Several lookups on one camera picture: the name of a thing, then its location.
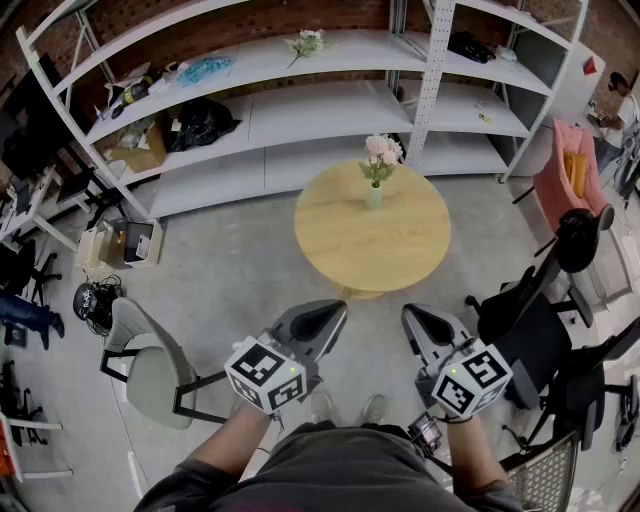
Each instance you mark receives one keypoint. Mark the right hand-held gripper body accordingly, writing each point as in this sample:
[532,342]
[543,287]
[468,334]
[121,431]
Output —
[470,382]

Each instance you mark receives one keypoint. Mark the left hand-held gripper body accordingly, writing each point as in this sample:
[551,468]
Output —
[260,367]

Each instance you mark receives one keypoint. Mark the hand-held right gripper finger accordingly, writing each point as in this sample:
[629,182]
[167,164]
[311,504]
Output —
[414,330]
[460,334]

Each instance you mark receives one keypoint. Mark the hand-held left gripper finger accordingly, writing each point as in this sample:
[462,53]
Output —
[286,327]
[334,332]

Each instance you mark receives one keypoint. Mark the pale green vase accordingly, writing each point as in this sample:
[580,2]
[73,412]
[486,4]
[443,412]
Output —
[374,197]

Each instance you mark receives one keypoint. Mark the pink flowers bouquet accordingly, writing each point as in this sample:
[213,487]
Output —
[381,152]

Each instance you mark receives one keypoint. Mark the person's right forearm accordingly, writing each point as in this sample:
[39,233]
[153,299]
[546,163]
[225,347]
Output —
[475,450]

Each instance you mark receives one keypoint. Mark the person's left forearm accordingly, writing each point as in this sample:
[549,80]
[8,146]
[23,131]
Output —
[235,440]

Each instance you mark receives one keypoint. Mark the black wrist band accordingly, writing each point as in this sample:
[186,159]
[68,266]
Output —
[457,419]

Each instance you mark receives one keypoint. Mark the black waist device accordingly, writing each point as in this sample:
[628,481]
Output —
[426,431]

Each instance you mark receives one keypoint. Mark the black office chair with headrest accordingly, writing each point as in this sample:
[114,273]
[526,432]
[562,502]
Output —
[530,330]

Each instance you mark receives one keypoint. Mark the person's left shoe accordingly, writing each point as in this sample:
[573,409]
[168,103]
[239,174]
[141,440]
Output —
[320,407]

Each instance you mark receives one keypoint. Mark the person's shoe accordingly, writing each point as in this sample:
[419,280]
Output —
[374,407]
[320,407]

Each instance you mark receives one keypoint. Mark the round wooden table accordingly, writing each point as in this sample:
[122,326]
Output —
[350,250]

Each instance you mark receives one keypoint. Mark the person's right shoe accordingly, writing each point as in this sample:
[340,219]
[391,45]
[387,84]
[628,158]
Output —
[374,407]

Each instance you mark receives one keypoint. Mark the grey upholstered chair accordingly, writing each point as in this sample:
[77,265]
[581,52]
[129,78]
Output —
[150,370]

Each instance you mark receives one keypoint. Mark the black swivel chair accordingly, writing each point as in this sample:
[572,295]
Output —
[580,390]

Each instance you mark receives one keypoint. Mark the grey mesh chair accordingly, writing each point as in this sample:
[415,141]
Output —
[545,480]

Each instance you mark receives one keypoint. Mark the person's dark shirt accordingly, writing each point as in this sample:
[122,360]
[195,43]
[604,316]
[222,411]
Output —
[340,475]

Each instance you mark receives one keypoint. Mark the white radiator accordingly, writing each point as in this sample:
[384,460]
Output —
[607,272]

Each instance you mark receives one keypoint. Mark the beige box with tablet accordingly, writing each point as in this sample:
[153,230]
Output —
[137,242]

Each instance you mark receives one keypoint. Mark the pink armchair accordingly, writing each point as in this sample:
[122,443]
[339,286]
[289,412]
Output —
[555,185]

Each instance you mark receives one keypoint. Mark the narrow white shelving unit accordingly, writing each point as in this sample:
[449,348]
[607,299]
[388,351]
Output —
[470,150]

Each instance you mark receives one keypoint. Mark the yellow cushion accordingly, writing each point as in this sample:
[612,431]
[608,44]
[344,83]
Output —
[575,172]

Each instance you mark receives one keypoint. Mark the wide white shelving unit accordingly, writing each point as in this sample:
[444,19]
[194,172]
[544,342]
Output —
[310,115]

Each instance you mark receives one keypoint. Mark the small yellow item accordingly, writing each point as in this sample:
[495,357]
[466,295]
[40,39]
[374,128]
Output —
[485,118]

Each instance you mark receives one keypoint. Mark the black plastic bag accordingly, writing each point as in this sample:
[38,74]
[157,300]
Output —
[200,125]

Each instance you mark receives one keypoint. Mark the brown cardboard box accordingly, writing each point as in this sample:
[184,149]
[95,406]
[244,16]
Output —
[145,150]

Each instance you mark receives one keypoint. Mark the white desk with orange item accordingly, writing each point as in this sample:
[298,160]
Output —
[30,450]

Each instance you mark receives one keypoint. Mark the black chair with star base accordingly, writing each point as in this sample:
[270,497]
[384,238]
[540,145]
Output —
[20,270]

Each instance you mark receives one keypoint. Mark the white cabinet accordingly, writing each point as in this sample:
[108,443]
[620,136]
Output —
[582,95]

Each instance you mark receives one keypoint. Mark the blue plastic packet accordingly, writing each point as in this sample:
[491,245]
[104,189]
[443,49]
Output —
[205,69]

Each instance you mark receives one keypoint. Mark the clutter pile on shelf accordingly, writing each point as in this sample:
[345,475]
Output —
[132,90]

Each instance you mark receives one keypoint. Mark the white artificial flower sprig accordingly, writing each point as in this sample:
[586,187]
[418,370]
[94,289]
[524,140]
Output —
[306,44]

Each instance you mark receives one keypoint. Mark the black bundle on shelf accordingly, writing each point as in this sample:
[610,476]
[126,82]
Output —
[470,47]

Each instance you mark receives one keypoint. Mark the red triangular object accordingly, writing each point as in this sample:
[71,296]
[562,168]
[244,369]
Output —
[590,67]

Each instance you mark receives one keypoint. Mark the black monitor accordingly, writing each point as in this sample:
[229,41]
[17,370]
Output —
[35,120]

